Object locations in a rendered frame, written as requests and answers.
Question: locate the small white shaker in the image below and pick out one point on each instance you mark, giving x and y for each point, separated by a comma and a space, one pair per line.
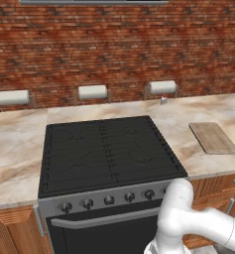
163, 100

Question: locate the black and grey stove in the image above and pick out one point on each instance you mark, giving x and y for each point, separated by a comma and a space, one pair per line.
105, 152

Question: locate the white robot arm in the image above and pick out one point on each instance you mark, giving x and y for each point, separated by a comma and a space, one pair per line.
178, 218

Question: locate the black oven door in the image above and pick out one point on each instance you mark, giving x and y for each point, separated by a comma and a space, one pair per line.
105, 238

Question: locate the black stove knob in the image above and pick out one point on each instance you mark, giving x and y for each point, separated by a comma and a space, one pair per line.
65, 207
164, 190
88, 203
109, 200
149, 194
129, 197

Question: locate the wooden drawer front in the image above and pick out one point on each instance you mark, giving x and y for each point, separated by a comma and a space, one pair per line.
228, 188

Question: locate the wooden cutting board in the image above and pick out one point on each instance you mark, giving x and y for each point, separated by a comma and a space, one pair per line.
213, 138

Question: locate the white paper towel roll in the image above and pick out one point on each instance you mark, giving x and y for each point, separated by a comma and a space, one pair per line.
93, 92
162, 87
13, 97

